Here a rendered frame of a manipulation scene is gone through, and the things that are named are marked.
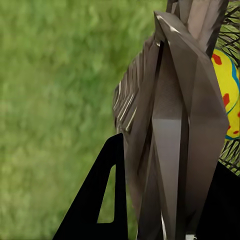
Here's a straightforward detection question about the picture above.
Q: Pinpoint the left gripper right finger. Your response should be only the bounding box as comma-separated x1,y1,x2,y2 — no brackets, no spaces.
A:
195,161,240,240

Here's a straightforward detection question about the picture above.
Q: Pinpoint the wicker basket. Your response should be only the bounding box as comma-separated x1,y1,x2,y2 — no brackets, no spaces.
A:
112,0,240,240

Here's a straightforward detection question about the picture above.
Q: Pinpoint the easter egg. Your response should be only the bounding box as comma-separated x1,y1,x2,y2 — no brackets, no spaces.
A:
225,96,240,142
211,47,240,116

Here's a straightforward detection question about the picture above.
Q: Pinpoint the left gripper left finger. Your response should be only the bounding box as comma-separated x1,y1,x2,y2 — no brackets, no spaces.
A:
53,133,128,240

